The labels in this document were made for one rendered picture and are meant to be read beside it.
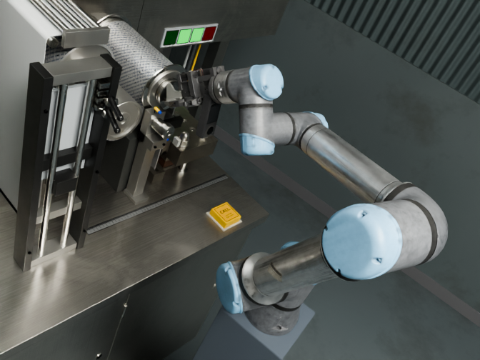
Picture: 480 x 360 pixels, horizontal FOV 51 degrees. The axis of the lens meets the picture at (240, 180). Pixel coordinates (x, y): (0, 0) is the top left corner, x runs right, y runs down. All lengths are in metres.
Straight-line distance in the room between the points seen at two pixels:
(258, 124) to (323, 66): 1.89
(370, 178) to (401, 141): 1.91
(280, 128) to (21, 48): 0.56
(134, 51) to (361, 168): 0.67
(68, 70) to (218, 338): 0.81
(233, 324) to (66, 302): 0.42
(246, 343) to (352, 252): 0.61
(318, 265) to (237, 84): 0.43
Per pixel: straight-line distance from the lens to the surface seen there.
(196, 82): 1.20
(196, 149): 1.56
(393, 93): 2.83
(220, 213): 1.52
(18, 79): 1.20
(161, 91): 1.30
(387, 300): 3.03
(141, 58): 1.34
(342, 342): 2.68
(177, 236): 1.44
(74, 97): 1.03
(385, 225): 0.80
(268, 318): 1.30
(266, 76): 1.05
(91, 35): 1.07
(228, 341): 1.39
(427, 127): 2.83
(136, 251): 1.37
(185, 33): 1.80
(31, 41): 1.11
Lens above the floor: 1.94
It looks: 38 degrees down
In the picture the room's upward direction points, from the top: 25 degrees clockwise
